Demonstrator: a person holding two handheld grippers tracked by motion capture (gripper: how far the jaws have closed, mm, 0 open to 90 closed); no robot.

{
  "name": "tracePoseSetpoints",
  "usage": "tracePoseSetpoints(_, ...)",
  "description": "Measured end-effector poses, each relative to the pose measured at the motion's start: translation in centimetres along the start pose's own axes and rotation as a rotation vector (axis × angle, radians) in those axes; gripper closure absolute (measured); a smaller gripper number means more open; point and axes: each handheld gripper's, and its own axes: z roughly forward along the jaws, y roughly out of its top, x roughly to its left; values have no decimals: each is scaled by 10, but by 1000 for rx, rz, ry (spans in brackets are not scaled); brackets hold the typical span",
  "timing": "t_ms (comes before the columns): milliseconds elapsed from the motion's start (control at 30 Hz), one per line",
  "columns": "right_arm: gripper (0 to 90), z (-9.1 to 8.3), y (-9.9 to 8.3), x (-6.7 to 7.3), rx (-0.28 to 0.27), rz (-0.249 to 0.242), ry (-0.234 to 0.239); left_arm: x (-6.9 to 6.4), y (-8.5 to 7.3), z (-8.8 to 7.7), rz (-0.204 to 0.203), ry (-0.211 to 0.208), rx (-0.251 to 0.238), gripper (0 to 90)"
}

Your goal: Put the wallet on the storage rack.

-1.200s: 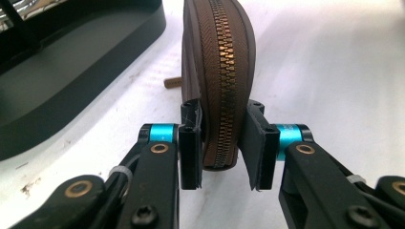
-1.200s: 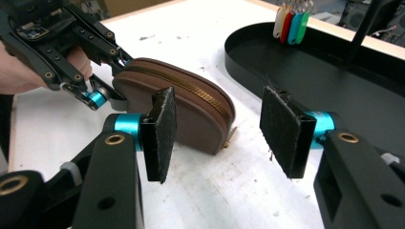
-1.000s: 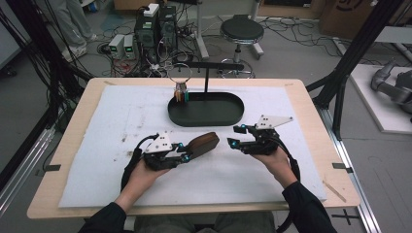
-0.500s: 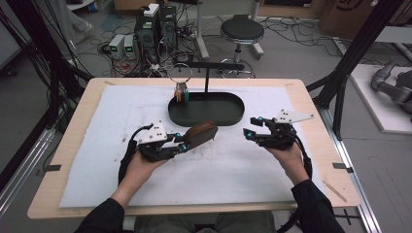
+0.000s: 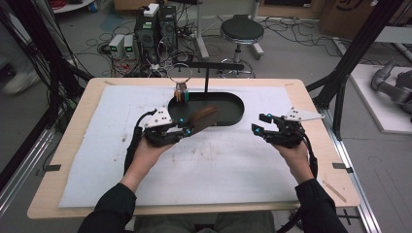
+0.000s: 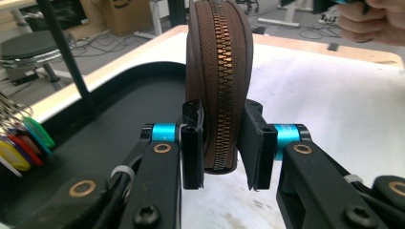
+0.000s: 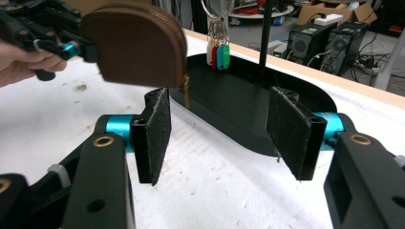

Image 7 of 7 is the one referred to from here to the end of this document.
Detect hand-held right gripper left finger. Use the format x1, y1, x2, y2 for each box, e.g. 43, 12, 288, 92
105, 88, 172, 187

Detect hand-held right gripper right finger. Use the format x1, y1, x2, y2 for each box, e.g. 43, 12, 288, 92
266, 85, 346, 182

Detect brown leather zip pouch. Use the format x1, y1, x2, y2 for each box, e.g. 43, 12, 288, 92
80, 1, 193, 110

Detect black oval tray stand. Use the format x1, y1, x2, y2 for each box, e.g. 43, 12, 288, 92
170, 0, 338, 157

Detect metal key ring with tags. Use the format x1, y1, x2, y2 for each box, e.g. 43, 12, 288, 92
200, 0, 235, 71

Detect black computer tower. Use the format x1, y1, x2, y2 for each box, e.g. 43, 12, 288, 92
324, 21, 378, 76
286, 21, 339, 70

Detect white stand leg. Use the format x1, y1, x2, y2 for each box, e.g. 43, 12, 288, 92
373, 28, 405, 92

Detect round white table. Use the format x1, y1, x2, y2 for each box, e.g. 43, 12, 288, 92
226, 3, 296, 21

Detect cardboard box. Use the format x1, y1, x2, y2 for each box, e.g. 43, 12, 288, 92
295, 0, 378, 27

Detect tangle of black cables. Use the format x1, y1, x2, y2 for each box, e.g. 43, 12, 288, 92
349, 37, 387, 87

